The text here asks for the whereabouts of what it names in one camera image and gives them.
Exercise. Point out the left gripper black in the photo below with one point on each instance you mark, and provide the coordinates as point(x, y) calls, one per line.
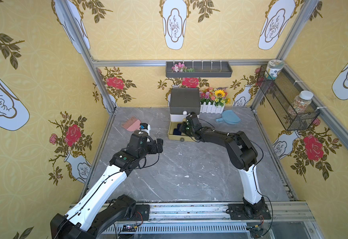
point(157, 145)

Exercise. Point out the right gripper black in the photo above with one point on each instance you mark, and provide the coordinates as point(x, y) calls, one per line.
point(189, 126)

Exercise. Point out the blue brooch box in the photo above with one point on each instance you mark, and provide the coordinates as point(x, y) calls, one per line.
point(176, 132)

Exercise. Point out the yellow bottom drawer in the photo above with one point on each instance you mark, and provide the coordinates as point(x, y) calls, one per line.
point(181, 138)

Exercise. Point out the white drawer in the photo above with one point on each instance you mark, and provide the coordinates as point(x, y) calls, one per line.
point(177, 118)

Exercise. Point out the grey top drawer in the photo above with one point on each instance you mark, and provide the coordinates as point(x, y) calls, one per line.
point(181, 110)

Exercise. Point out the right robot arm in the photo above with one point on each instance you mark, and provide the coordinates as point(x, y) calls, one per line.
point(241, 152)

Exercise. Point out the three-drawer storage cabinet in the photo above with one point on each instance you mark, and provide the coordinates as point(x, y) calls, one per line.
point(185, 97)

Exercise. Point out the pink small dustpan brush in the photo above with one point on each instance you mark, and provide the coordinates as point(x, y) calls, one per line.
point(132, 124)

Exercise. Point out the flower pot white fence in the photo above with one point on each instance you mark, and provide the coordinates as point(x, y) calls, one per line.
point(213, 100)

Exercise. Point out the light blue dustpan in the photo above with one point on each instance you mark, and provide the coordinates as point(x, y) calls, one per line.
point(229, 117)

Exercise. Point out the small pink flowers on shelf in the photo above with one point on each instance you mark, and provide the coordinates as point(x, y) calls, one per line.
point(180, 67)

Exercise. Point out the small circuit board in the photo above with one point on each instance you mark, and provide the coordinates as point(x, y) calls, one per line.
point(129, 228)

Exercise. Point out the decorated jar with lid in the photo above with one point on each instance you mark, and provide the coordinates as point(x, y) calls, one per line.
point(274, 67)

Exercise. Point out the clear jar white lid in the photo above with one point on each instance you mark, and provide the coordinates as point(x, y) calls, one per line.
point(302, 101)

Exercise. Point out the grey wall shelf tray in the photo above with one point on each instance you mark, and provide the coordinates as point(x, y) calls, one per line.
point(203, 69)

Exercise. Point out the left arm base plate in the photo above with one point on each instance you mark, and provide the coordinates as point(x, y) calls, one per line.
point(142, 212)

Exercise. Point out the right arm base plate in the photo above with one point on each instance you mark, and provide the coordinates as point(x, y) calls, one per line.
point(248, 212)

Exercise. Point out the black wire wall basket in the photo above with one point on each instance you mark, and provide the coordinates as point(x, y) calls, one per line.
point(281, 93)

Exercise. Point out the aluminium front rail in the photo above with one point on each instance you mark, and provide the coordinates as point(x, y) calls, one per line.
point(214, 211)

